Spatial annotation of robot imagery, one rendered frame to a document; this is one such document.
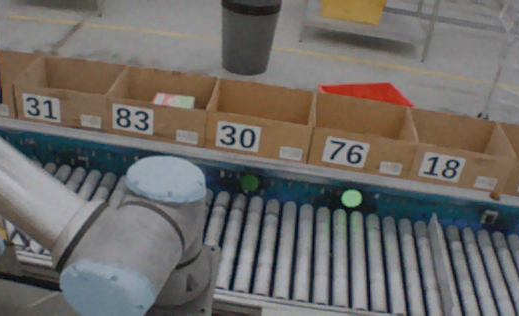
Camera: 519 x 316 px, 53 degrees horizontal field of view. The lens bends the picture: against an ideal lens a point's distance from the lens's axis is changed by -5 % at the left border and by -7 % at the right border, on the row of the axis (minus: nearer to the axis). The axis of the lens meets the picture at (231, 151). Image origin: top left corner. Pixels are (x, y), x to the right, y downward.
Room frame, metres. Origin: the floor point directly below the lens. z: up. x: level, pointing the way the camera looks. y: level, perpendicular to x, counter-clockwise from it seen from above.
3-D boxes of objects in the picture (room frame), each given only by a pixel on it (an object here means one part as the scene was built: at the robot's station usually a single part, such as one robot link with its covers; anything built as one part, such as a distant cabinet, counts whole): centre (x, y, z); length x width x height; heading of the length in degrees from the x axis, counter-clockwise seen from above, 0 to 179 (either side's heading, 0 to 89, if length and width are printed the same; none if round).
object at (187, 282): (0.83, 0.11, 1.24); 0.19 x 0.19 x 0.10
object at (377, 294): (1.40, -0.55, 0.72); 0.52 x 0.05 x 0.05; 175
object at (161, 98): (1.98, 0.26, 0.92); 0.16 x 0.11 x 0.07; 86
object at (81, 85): (1.96, 0.68, 0.97); 0.39 x 0.29 x 0.17; 85
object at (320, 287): (1.41, -0.35, 0.72); 0.52 x 0.05 x 0.05; 175
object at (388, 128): (1.86, -0.50, 0.96); 0.39 x 0.29 x 0.17; 85
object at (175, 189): (0.82, 0.12, 1.38); 0.17 x 0.15 x 0.18; 164
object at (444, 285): (1.38, -0.77, 0.76); 0.46 x 0.01 x 0.09; 175
